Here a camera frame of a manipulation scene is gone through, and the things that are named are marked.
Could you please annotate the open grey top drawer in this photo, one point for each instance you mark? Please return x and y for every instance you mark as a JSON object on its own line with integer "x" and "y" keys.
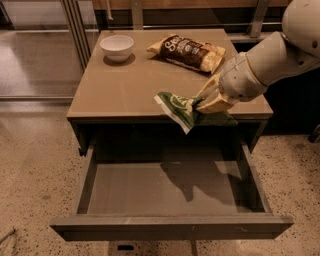
{"x": 200, "y": 191}

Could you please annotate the metal railing frame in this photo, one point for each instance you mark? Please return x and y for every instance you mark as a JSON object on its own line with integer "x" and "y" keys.
{"x": 245, "y": 17}

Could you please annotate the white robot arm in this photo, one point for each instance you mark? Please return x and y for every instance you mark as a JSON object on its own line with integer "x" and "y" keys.
{"x": 292, "y": 51}

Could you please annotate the white ceramic bowl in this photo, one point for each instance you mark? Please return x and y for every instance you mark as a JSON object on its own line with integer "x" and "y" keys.
{"x": 117, "y": 48}

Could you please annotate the grey drawer cabinet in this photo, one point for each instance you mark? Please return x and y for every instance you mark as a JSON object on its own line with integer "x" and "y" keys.
{"x": 115, "y": 115}

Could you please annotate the brown chip bag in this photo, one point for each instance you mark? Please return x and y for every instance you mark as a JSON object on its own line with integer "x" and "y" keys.
{"x": 189, "y": 53}

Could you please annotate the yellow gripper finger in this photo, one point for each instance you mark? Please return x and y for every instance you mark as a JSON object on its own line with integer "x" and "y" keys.
{"x": 211, "y": 88}
{"x": 219, "y": 104}

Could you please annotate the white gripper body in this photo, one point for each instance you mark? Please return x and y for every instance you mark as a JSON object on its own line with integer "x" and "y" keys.
{"x": 240, "y": 79}

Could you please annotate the green jalapeno chip bag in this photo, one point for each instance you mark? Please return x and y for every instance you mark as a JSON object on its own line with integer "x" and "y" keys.
{"x": 182, "y": 111}

